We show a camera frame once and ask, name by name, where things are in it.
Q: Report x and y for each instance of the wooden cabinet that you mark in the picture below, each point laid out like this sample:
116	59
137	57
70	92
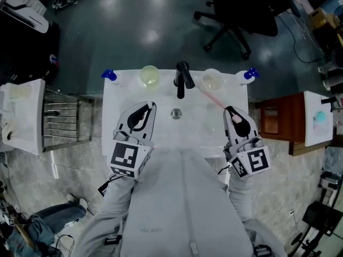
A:
284	122

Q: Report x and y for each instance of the right blue knob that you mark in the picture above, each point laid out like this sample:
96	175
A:
252	73

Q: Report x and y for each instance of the metal sink drain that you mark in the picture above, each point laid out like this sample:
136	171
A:
176	113

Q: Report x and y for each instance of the person's grey clothed torso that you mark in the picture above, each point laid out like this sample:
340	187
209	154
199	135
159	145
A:
177	197

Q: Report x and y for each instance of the white machine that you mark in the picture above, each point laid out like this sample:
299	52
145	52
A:
29	17

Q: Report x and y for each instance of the left blue knob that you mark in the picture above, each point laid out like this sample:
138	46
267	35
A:
108	74

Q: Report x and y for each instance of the teal object in basin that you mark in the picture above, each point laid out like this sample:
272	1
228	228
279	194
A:
320	119

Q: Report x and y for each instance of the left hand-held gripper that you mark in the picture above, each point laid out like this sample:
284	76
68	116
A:
126	157

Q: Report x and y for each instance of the person's left forearm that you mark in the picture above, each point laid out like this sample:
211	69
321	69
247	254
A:
118	194

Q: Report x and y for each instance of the cardboard box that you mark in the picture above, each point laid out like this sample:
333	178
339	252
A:
320	19

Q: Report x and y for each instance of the white washbasin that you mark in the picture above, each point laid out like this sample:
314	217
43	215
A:
29	116
312	135
193	132

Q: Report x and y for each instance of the metal rack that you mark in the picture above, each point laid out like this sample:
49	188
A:
61	116

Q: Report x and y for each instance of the person's right forearm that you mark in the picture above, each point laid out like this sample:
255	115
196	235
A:
241	197

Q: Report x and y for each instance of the black office chair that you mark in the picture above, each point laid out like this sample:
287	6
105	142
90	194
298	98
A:
241	9

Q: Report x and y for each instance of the blue knob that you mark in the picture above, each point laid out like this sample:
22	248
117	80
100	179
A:
252	73
108	74

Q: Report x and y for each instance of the pale pink cup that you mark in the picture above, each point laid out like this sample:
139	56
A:
213	79

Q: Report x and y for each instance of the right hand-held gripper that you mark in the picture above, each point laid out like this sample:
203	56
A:
254	160

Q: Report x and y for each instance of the black faucet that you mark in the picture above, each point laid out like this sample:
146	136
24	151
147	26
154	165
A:
328	101
183	76

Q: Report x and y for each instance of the black cabinet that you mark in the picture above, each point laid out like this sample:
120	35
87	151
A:
26	55

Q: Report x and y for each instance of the pink toothbrush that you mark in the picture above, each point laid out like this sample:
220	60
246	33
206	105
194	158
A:
214	99

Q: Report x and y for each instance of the pale yellow cup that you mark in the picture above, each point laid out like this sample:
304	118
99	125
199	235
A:
148	74

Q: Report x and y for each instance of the black equipment stand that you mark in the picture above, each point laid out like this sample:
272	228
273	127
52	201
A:
319	218

